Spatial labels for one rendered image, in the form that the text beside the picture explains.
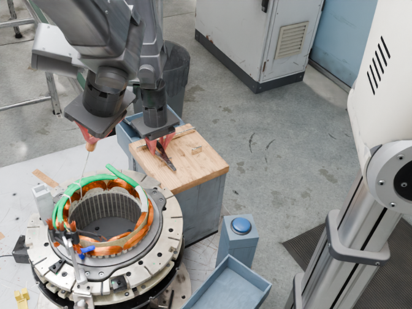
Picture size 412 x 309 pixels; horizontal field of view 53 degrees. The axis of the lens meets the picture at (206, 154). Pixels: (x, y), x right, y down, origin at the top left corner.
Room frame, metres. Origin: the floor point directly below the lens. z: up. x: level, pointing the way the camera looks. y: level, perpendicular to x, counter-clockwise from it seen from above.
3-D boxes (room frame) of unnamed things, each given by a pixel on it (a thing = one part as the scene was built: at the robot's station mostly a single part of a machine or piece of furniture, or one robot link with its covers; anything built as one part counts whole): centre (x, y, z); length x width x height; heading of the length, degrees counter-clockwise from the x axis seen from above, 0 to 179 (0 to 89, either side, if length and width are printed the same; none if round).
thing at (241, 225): (0.60, -0.10, 1.04); 0.04 x 0.04 x 0.01
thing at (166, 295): (0.51, 0.07, 0.85); 0.06 x 0.04 x 0.05; 176
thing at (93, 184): (0.59, 0.24, 1.12); 0.06 x 0.02 x 0.04; 130
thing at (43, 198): (0.52, 0.31, 1.14); 0.03 x 0.03 x 0.09; 40
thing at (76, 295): (0.37, 0.20, 1.07); 0.04 x 0.02 x 0.05; 88
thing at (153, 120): (0.78, 0.13, 1.20); 0.10 x 0.07 x 0.07; 128
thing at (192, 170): (0.79, 0.07, 1.05); 0.20 x 0.19 x 0.02; 37
